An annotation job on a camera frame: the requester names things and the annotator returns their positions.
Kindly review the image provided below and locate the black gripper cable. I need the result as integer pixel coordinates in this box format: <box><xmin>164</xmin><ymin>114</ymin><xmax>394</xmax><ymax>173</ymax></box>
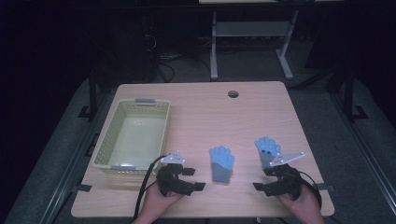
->
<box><xmin>297</xmin><ymin>170</ymin><xmax>323</xmax><ymax>209</ymax></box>
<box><xmin>132</xmin><ymin>154</ymin><xmax>167</xmax><ymax>222</ymax></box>

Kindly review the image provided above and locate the black metal stand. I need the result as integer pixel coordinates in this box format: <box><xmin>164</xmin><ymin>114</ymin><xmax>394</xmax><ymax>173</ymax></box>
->
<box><xmin>342</xmin><ymin>63</ymin><xmax>369</xmax><ymax>121</ymax></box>
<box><xmin>78</xmin><ymin>66</ymin><xmax>99</xmax><ymax>119</ymax></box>

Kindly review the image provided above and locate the person's left hand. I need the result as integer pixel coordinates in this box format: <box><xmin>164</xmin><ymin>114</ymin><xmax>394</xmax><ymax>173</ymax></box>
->
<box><xmin>135</xmin><ymin>182</ymin><xmax>185</xmax><ymax>224</ymax></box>

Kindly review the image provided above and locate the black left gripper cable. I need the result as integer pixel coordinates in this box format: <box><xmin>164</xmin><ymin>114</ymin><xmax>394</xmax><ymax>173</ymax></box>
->
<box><xmin>132</xmin><ymin>154</ymin><xmax>167</xmax><ymax>222</ymax></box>

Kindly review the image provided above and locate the blue and grey glove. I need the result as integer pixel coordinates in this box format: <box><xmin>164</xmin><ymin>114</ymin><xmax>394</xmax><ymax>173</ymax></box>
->
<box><xmin>208</xmin><ymin>146</ymin><xmax>235</xmax><ymax>185</ymax></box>
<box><xmin>254</xmin><ymin>136</ymin><xmax>282</xmax><ymax>171</ymax></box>

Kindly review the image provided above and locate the grey metal table frame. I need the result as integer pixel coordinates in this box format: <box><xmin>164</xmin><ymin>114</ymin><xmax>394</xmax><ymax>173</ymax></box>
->
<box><xmin>209</xmin><ymin>8</ymin><xmax>301</xmax><ymax>81</ymax></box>

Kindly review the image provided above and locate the pale yellow plastic basket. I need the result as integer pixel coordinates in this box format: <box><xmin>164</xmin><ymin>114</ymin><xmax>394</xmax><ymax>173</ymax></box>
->
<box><xmin>92</xmin><ymin>98</ymin><xmax>171</xmax><ymax>175</ymax></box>

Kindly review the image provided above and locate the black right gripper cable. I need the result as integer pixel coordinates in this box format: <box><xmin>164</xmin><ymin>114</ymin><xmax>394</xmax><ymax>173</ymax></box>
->
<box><xmin>297</xmin><ymin>170</ymin><xmax>323</xmax><ymax>209</ymax></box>

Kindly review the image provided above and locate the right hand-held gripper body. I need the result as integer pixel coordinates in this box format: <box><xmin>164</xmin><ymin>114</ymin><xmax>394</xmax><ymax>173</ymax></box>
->
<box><xmin>263</xmin><ymin>151</ymin><xmax>306</xmax><ymax>201</ymax></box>

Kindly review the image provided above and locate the person's right hand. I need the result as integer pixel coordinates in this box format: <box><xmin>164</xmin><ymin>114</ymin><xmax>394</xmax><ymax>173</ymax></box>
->
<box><xmin>276</xmin><ymin>186</ymin><xmax>325</xmax><ymax>224</ymax></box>

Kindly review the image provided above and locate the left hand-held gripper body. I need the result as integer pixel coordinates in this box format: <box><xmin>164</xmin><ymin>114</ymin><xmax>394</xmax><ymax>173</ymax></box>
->
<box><xmin>155</xmin><ymin>150</ymin><xmax>194</xmax><ymax>198</ymax></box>

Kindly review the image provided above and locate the bundle of floor cables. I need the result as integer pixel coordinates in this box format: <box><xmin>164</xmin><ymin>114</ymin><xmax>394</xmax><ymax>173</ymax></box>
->
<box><xmin>153</xmin><ymin>50</ymin><xmax>213</xmax><ymax>83</ymax></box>

